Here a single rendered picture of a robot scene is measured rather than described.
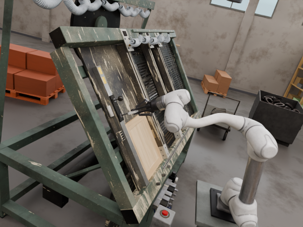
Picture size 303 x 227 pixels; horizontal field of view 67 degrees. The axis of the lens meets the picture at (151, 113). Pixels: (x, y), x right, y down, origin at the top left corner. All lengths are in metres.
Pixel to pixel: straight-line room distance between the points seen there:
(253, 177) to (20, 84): 4.39
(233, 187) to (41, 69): 4.34
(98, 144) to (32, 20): 9.93
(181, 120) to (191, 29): 7.74
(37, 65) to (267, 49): 7.32
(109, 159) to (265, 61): 8.28
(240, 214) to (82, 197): 1.12
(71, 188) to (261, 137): 1.35
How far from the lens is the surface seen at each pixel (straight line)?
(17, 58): 5.46
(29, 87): 4.97
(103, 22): 2.49
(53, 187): 1.99
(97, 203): 1.79
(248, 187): 1.70
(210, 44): 8.95
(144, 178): 1.79
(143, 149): 1.89
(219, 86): 7.83
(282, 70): 9.53
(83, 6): 2.15
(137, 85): 1.98
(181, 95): 1.37
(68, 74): 1.46
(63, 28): 1.47
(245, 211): 1.81
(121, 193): 1.60
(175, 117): 1.27
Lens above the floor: 2.10
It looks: 24 degrees down
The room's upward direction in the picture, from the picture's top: 13 degrees clockwise
